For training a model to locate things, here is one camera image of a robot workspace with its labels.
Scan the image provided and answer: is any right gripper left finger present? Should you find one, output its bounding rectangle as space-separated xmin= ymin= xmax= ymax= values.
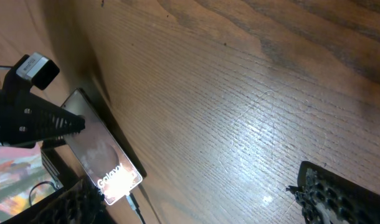
xmin=1 ymin=178 xmax=115 ymax=224

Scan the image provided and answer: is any black charger cable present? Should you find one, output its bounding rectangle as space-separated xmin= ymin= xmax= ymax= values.
xmin=124 ymin=192 xmax=146 ymax=224

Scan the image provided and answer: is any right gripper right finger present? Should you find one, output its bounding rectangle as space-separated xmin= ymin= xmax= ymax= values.
xmin=286 ymin=161 xmax=380 ymax=224

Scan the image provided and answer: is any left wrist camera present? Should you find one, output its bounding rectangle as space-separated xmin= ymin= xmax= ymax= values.
xmin=16 ymin=52 xmax=60 ymax=90

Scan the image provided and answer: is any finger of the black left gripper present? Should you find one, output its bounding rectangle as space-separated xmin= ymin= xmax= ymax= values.
xmin=9 ymin=93 xmax=85 ymax=147

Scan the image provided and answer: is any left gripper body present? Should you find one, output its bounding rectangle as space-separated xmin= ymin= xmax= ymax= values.
xmin=0 ymin=72 xmax=31 ymax=147

